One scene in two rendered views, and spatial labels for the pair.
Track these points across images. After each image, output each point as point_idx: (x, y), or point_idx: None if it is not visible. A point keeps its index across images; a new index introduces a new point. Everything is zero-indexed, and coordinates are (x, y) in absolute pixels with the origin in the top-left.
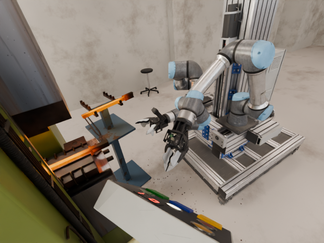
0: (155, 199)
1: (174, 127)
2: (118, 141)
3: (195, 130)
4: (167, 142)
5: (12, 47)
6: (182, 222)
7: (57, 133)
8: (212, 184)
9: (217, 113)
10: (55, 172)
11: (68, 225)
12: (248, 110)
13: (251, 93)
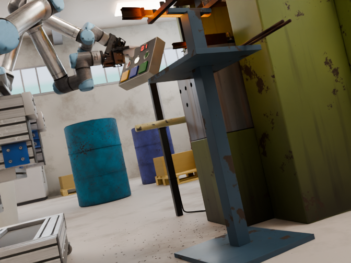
0: (142, 49)
1: (115, 37)
2: (199, 105)
3: (15, 169)
4: (124, 44)
5: None
6: (135, 48)
7: (242, 20)
8: (65, 226)
9: None
10: None
11: (183, 50)
12: (10, 82)
13: (17, 55)
